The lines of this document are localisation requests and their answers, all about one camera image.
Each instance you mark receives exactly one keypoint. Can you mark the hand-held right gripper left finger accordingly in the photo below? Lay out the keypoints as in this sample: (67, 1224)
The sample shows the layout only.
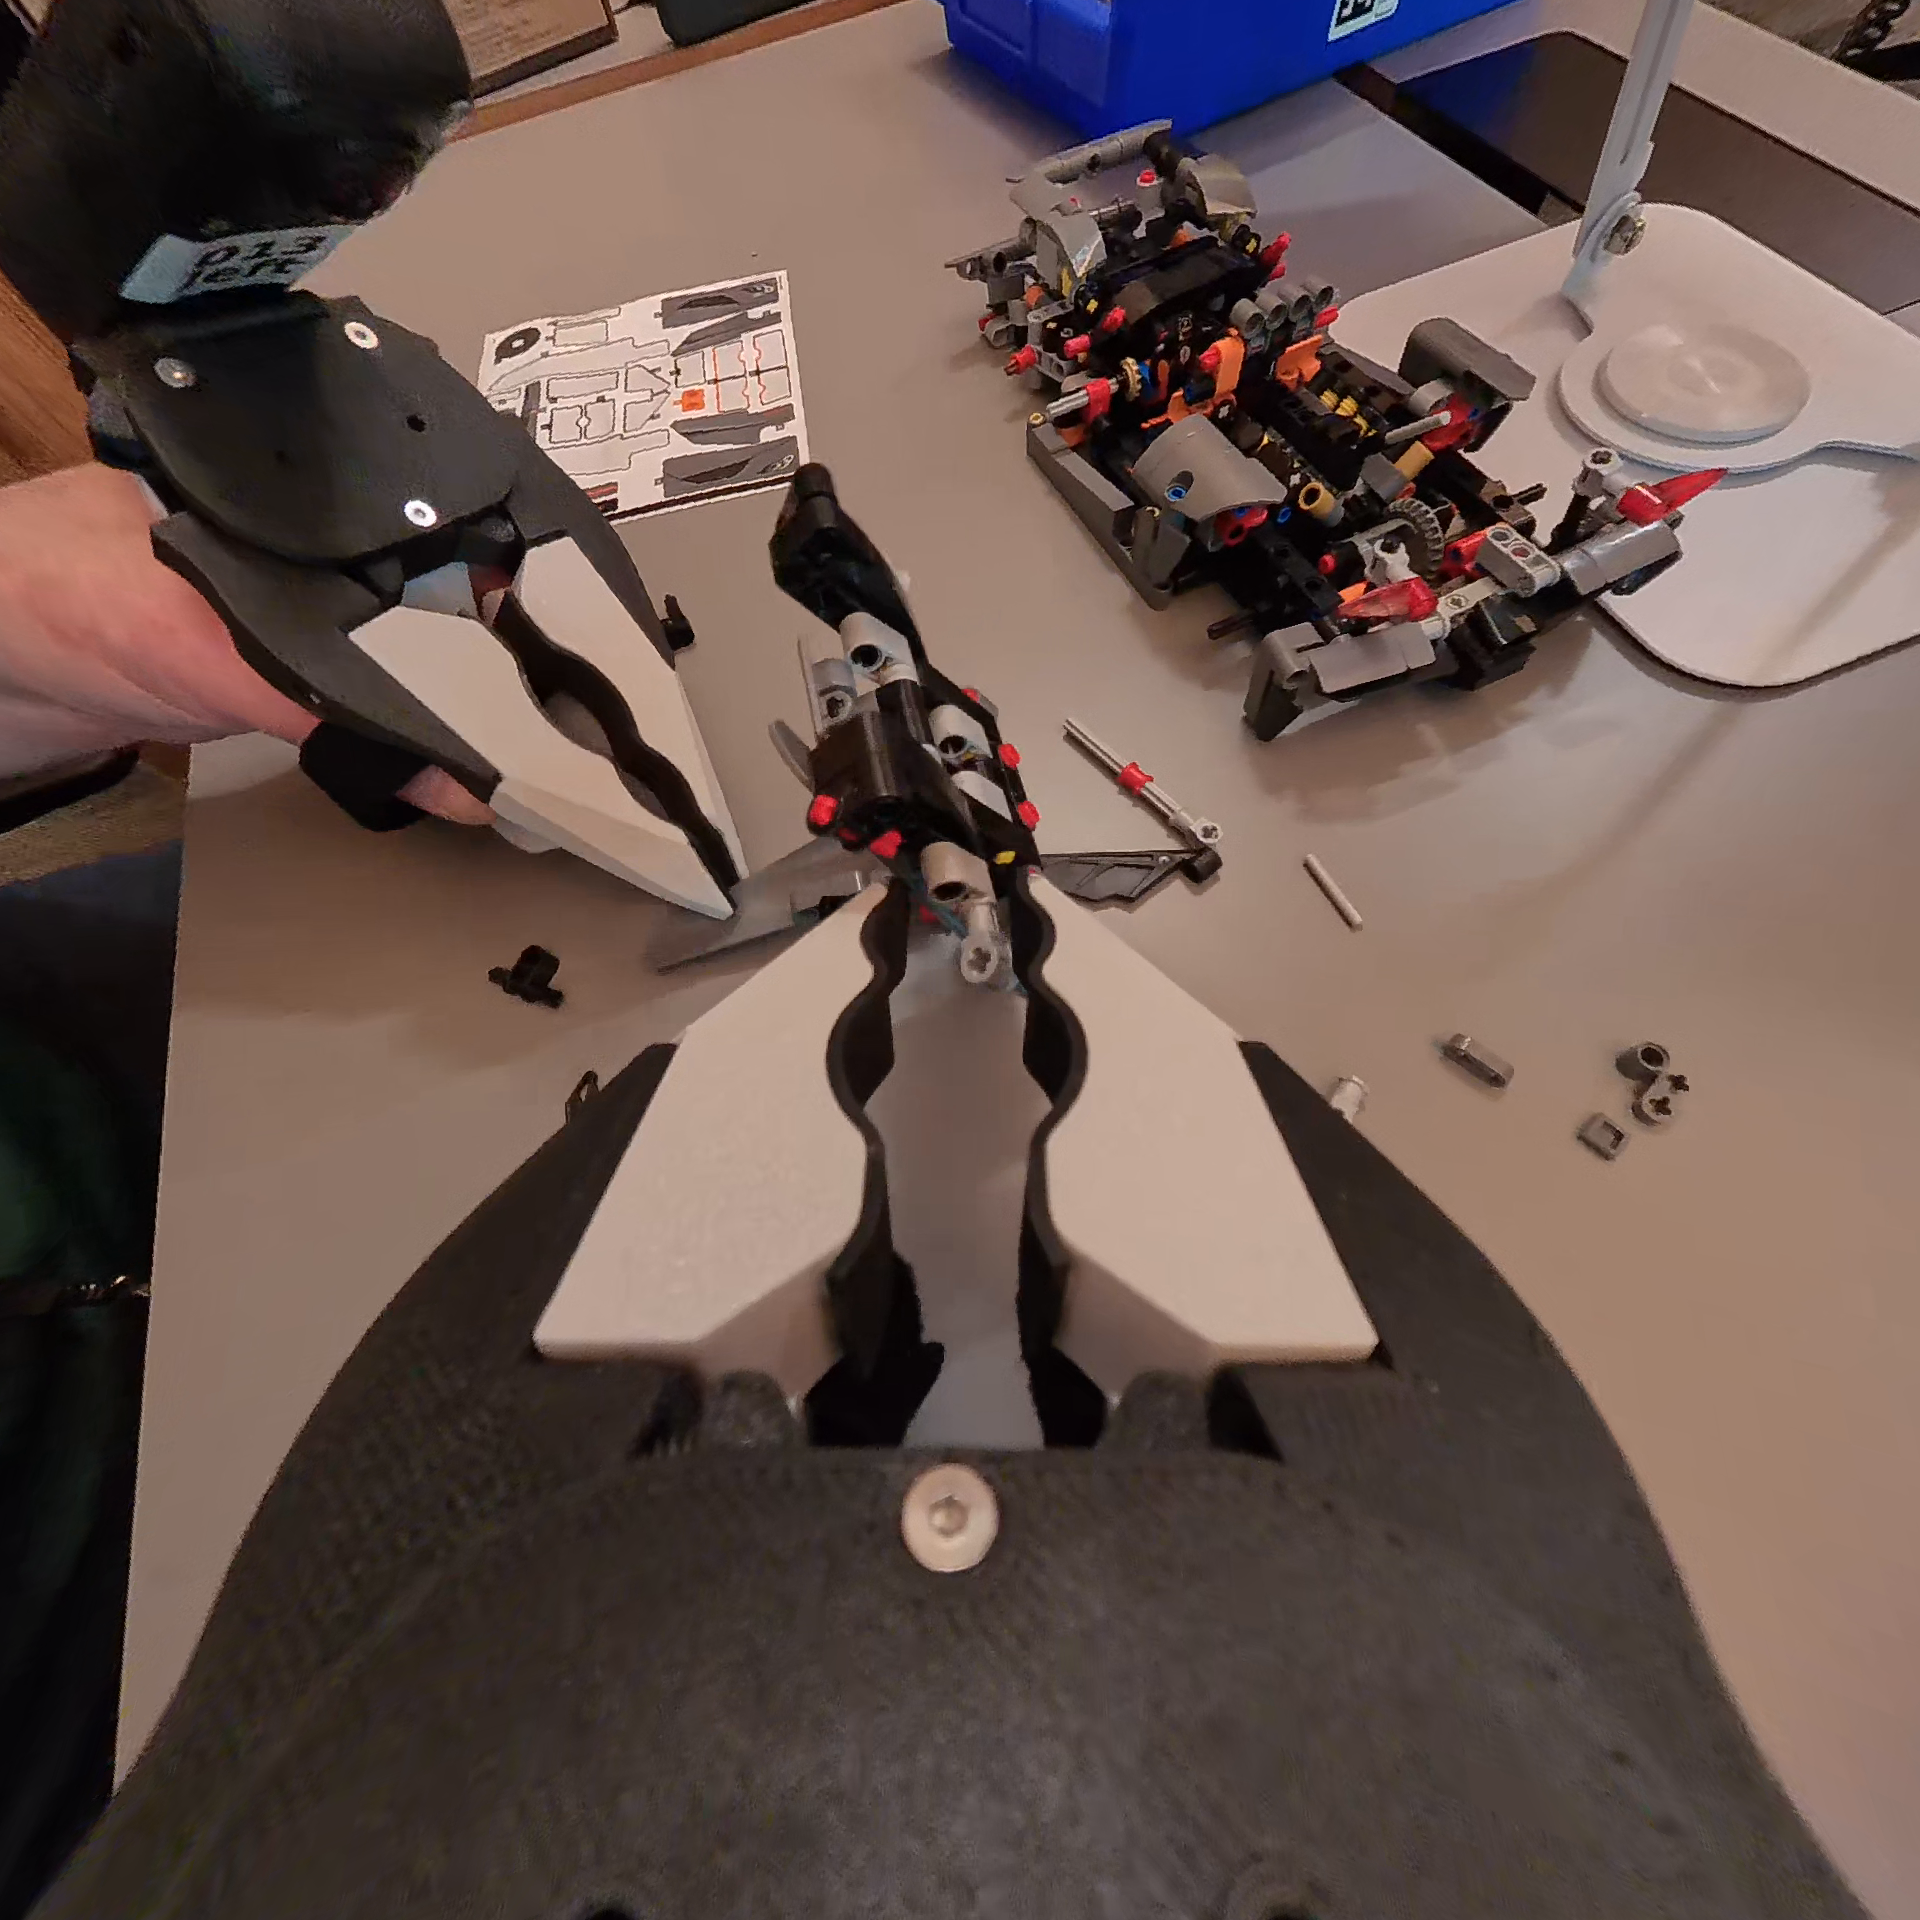
(706, 1202)

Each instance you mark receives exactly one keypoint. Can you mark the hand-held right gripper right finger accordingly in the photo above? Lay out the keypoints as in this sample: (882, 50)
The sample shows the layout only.
(1201, 1213)

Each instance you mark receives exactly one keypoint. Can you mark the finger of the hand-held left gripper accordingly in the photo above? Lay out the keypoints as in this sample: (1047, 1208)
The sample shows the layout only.
(646, 660)
(601, 840)

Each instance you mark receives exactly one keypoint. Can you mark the black grey lego assembly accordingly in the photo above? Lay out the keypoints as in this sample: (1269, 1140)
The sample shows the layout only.
(879, 749)

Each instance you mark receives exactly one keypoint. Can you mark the black lego fin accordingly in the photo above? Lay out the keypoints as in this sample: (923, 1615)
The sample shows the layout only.
(1127, 877)

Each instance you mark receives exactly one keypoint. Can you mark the small black lego piece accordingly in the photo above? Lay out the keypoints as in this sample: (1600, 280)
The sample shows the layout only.
(677, 621)

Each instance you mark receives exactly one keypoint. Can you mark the black t-shaped lego piece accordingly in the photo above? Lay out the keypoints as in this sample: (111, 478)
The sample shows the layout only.
(526, 974)

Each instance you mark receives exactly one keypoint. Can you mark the light grey lego connector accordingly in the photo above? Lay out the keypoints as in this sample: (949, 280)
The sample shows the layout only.
(1348, 1090)

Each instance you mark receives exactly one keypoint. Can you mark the lego sticker sheet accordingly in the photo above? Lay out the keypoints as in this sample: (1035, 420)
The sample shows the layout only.
(601, 404)

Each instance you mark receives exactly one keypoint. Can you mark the small dark grey lego piece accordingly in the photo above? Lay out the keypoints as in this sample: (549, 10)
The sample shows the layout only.
(1476, 1055)

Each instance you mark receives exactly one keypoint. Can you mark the short light grey lego pin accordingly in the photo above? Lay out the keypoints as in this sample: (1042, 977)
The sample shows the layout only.
(1332, 891)

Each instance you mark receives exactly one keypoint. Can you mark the large lego car chassis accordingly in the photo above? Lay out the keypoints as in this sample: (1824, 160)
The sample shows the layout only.
(1278, 451)

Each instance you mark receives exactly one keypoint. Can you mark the person's left hand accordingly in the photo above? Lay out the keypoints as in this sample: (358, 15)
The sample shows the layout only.
(121, 628)

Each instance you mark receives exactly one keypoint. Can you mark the small dark grey square piece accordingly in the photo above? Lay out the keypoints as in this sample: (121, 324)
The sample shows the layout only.
(1585, 1134)

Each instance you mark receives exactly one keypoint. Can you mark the long grey axle red bush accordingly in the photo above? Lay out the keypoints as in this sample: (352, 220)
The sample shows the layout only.
(1134, 777)

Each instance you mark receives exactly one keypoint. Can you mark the person's green shirt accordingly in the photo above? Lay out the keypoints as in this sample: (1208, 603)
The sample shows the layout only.
(59, 1140)

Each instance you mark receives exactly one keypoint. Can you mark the blue plastic bin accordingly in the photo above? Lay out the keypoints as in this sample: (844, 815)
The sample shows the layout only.
(1139, 61)

